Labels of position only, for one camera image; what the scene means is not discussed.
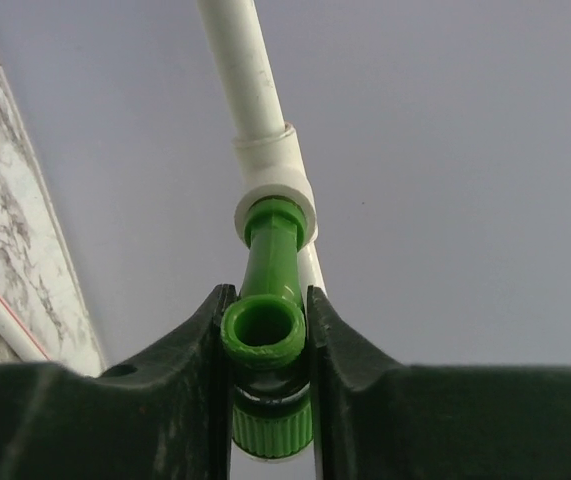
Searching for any white PVC pipe rack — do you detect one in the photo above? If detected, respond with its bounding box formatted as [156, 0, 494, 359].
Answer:
[0, 1, 322, 376]

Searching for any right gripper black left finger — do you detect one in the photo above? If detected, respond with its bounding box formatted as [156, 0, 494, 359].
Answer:
[0, 285, 236, 479]

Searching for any green plastic water faucet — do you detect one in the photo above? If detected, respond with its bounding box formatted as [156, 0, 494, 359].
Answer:
[221, 197, 313, 461]

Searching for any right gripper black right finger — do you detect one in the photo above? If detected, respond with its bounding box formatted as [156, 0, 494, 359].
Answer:
[307, 287, 571, 479]

